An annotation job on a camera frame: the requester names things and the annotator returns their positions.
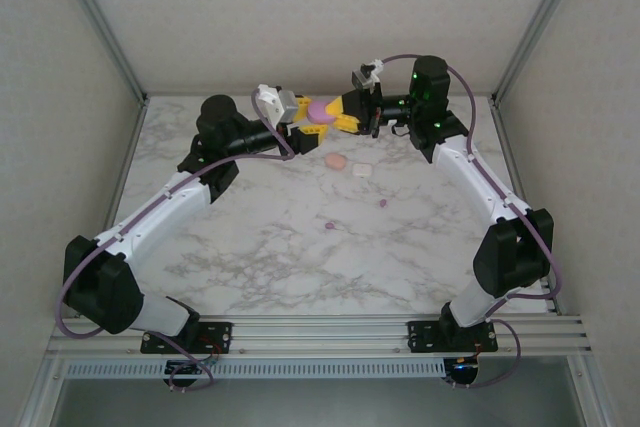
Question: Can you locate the aluminium frame post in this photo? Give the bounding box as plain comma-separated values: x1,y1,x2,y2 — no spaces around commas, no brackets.
52,0,151,108
489,0,594,108

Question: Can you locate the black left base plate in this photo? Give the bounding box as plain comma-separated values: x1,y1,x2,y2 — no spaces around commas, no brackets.
139,321,235,354

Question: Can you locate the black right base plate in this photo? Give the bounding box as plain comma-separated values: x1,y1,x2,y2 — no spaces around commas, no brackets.
407,319,501,353

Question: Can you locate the purple clay lump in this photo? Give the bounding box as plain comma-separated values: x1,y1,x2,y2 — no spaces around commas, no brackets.
305,100,337,124

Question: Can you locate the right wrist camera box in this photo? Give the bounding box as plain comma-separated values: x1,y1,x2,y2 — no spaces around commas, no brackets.
351,59,385,93

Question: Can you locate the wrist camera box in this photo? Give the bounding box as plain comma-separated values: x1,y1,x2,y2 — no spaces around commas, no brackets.
351,59,385,93
255,84,301,126

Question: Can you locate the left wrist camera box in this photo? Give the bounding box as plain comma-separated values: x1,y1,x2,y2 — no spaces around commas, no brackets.
255,84,301,126

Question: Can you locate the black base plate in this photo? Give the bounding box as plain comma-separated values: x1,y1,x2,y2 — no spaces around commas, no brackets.
139,321,235,354
407,319,501,353

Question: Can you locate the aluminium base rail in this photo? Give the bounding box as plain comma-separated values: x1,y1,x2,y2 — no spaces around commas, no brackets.
47,314,594,358

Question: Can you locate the grey slotted cable duct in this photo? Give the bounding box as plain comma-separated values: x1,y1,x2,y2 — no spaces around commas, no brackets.
64,359,446,378

